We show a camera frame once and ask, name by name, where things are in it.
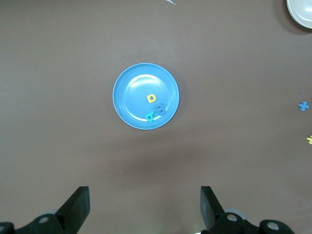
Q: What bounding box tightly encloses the blue plate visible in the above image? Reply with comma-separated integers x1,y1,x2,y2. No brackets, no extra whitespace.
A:
112,62,180,130

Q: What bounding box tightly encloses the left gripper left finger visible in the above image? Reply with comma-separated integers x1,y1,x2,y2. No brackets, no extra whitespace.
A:
0,186,90,234

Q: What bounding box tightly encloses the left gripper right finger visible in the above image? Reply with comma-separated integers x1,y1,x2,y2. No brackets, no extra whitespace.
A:
200,186,296,234

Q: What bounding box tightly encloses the brown paper table cover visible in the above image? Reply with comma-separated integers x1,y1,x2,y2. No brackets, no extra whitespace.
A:
0,0,312,234

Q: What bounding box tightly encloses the blue foam letter m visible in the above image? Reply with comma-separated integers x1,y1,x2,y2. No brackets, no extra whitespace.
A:
153,103,167,116

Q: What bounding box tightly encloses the beige plate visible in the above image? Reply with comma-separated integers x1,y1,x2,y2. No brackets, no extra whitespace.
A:
286,0,312,29

